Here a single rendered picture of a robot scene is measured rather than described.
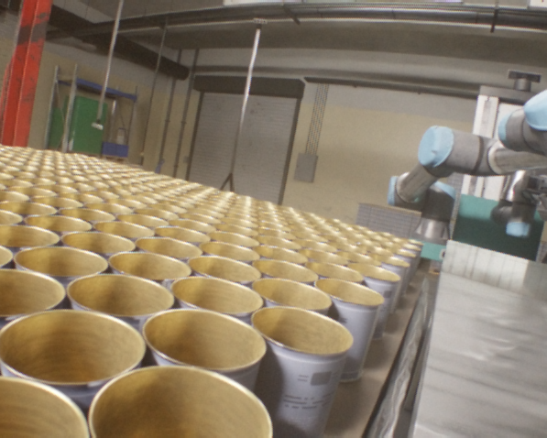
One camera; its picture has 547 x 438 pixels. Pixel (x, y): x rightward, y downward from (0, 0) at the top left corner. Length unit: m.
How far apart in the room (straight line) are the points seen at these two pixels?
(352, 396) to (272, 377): 0.13
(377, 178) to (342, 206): 1.12
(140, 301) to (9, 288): 0.09
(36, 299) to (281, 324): 0.17
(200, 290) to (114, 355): 0.11
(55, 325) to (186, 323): 0.08
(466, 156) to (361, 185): 8.23
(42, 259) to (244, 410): 0.22
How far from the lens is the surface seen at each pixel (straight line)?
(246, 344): 0.24
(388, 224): 7.39
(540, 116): 0.62
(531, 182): 1.15
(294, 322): 0.28
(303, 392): 0.23
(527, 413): 0.40
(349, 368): 0.36
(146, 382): 0.18
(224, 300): 0.31
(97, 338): 0.23
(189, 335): 0.25
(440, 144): 1.03
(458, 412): 0.36
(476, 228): 1.60
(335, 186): 9.41
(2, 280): 0.28
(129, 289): 0.28
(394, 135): 9.25
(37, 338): 0.22
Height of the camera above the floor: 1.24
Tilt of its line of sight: 7 degrees down
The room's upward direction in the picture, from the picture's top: 10 degrees clockwise
